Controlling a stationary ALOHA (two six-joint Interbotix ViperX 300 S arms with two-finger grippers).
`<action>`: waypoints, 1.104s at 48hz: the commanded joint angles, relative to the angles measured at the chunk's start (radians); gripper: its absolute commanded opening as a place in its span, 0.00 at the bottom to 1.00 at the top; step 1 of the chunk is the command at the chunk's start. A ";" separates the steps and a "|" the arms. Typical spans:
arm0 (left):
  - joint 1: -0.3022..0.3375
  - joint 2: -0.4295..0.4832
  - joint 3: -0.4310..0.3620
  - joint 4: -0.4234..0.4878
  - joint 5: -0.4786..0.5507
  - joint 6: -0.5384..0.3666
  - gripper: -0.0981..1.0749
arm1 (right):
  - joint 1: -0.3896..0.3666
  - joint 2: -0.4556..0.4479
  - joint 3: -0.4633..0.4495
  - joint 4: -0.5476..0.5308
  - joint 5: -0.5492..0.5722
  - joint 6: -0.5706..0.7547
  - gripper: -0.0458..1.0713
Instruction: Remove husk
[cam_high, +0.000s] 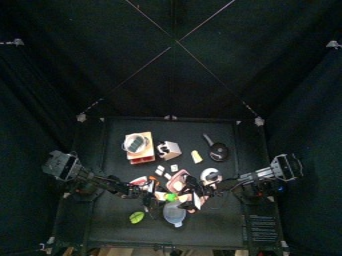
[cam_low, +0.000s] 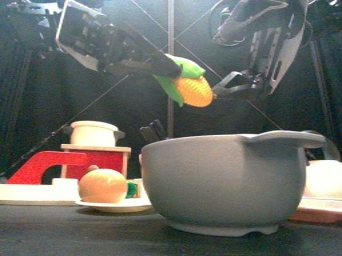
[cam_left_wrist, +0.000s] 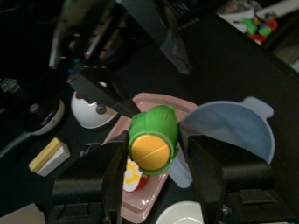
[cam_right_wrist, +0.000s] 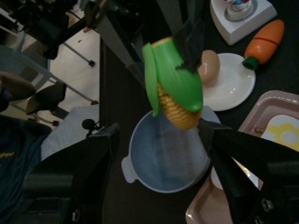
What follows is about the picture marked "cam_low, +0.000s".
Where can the yellow toy corn cob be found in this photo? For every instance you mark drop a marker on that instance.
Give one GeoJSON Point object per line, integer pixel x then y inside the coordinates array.
{"type": "Point", "coordinates": [196, 91]}

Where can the green toy corn husk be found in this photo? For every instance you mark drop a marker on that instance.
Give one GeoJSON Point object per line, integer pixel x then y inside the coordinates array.
{"type": "Point", "coordinates": [189, 68]}

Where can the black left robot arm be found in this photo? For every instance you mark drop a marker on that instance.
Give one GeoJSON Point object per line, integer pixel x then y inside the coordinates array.
{"type": "Point", "coordinates": [27, 10]}

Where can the black toy utensil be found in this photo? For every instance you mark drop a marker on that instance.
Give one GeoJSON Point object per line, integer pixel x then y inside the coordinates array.
{"type": "Point", "coordinates": [154, 131]}

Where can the white toy pot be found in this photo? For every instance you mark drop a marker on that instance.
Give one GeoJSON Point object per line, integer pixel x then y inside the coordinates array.
{"type": "Point", "coordinates": [94, 134]}

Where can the large grey mixing bowl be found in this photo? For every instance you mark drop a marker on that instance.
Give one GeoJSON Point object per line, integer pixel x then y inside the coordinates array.
{"type": "Point", "coordinates": [222, 180]}

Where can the red wooden toy stand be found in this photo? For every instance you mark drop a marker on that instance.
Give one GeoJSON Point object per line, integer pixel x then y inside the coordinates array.
{"type": "Point", "coordinates": [101, 160]}

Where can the white rounded toy food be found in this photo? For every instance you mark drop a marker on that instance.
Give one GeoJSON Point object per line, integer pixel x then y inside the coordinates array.
{"type": "Point", "coordinates": [325, 178]}

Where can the tan round toy food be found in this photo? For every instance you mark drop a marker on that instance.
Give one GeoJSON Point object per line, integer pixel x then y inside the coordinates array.
{"type": "Point", "coordinates": [102, 186]}

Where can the small green toy piece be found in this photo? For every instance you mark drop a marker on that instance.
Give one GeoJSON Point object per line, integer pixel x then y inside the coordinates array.
{"type": "Point", "coordinates": [132, 190]}

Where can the pink-edged tray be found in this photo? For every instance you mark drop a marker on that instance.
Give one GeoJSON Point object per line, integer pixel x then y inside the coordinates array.
{"type": "Point", "coordinates": [321, 210]}

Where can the small white plate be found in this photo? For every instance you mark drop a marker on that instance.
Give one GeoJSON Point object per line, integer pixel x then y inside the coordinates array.
{"type": "Point", "coordinates": [116, 206]}

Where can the white flat board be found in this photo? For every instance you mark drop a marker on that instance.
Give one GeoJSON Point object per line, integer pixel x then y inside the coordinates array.
{"type": "Point", "coordinates": [35, 193]}

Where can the vertical metal frame pole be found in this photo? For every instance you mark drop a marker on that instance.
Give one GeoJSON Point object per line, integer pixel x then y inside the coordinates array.
{"type": "Point", "coordinates": [170, 33]}

